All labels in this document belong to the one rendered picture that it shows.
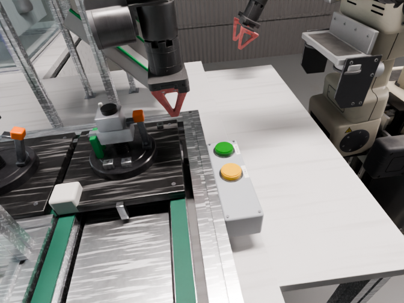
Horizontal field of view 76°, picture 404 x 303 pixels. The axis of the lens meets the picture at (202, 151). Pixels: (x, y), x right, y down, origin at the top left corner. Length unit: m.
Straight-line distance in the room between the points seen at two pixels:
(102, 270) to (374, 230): 0.52
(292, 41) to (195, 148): 3.23
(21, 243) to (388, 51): 0.98
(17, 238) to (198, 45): 3.15
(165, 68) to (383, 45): 0.67
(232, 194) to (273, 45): 3.25
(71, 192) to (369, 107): 0.88
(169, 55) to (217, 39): 3.01
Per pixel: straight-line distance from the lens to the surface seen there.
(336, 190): 0.67
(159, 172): 0.52
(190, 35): 3.39
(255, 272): 0.52
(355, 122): 1.01
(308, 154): 0.74
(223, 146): 0.56
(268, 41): 3.61
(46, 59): 1.65
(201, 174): 0.53
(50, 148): 0.69
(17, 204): 0.59
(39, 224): 0.55
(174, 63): 0.44
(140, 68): 0.70
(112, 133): 0.52
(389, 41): 0.95
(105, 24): 0.42
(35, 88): 0.76
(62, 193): 0.53
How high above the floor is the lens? 1.33
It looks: 41 degrees down
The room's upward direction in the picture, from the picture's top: 5 degrees counter-clockwise
